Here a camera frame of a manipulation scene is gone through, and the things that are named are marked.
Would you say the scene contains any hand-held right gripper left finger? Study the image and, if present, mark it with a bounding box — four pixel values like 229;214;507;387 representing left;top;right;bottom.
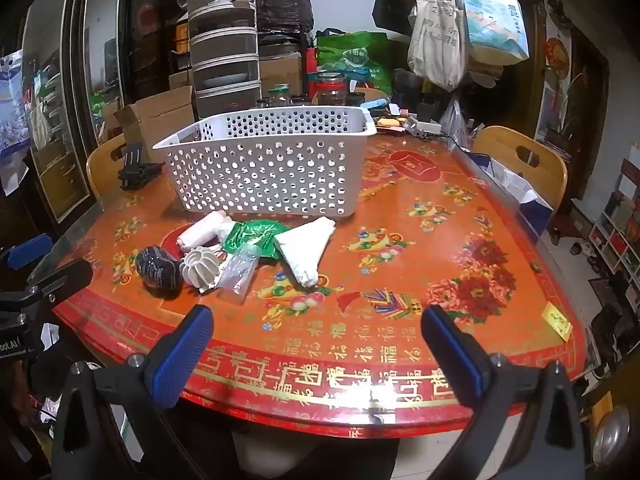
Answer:
52;304;215;480

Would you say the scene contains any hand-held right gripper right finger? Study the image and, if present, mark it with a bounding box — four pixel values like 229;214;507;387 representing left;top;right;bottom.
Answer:
421;305;586;480

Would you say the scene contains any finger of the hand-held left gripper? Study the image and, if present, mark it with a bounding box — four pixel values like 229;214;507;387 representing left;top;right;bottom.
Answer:
20;259;94;306
0;234;53;268

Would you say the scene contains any white ribbed foam net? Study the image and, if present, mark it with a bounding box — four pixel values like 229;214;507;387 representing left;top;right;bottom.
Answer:
180;246;222;295

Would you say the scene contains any white cloth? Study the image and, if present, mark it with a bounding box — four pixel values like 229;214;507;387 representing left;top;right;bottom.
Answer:
176;211;236;256

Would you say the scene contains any green plastic bag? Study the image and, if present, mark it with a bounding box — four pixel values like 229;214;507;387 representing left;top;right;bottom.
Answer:
220;219;291;263

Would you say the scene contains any white plastic bag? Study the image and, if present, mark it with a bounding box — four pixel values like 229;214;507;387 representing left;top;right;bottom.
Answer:
272;216;336;288

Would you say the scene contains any white perforated plastic basket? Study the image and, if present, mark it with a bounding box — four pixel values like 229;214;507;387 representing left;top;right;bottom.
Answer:
151;106;378;220

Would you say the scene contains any yellow paper note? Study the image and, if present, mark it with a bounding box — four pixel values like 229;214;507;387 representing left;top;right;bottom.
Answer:
541;301;573;342

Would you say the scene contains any wooden chair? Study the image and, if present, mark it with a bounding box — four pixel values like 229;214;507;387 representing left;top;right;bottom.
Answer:
471;126;568;201
86;133;128;201

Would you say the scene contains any black clamp stand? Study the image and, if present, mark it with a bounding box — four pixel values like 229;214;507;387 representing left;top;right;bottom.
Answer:
117;145;166;192

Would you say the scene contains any metal pot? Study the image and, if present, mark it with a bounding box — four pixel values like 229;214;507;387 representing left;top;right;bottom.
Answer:
590;402;633;466

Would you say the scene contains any white and blue paper bag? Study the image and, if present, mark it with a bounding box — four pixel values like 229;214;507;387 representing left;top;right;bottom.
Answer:
467;152;555;241

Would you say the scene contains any open cardboard box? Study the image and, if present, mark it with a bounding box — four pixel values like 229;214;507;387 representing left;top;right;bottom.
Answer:
114;85;196;163

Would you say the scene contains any white cube shelf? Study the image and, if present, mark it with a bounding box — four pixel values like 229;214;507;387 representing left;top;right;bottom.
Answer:
587;160;640;286

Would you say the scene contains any clear crinkled plastic bag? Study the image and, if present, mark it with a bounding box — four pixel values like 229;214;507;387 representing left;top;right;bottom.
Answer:
440;100;473;148

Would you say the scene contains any white plastic drawer tower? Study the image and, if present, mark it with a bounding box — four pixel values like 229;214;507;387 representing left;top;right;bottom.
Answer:
186;0;263;118

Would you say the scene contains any closed cardboard box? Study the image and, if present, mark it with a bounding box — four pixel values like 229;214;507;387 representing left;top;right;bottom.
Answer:
260;52;303;96

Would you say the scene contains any glass jar with red lid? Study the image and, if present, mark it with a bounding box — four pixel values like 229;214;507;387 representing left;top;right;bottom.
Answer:
312;72;348;106

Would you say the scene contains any beige canvas tote bag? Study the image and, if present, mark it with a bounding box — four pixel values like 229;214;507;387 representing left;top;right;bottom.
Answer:
406;0;468;92

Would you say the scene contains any green shopping bag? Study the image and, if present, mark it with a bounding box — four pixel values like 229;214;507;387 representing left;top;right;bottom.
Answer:
315;30;393;96

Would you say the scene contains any blue printed tote bag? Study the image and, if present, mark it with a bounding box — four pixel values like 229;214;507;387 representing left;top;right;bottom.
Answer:
459;0;531;67

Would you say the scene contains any black plastic bag bundle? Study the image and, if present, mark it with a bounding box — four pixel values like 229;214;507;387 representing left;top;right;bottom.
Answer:
254;0;315;46

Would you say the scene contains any blue wall poster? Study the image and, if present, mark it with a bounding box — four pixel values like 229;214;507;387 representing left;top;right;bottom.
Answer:
0;50;31;196

